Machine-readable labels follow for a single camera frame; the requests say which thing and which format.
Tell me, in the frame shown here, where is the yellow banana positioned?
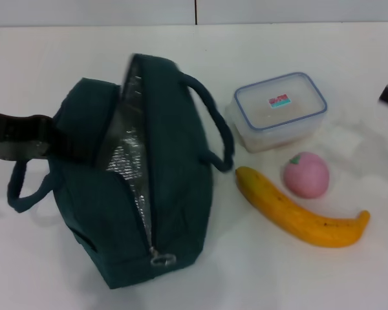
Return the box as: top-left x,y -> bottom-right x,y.
234,165 -> 371,249

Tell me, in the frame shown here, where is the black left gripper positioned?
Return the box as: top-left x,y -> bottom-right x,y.
0,108 -> 98,166

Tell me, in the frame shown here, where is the pink toy peach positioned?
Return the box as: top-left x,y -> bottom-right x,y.
283,150 -> 330,198

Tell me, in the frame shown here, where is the dark teal insulated lunch bag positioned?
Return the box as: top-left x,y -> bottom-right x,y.
6,53 -> 235,290

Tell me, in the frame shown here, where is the clear plastic food container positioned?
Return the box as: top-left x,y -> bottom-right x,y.
226,71 -> 329,154

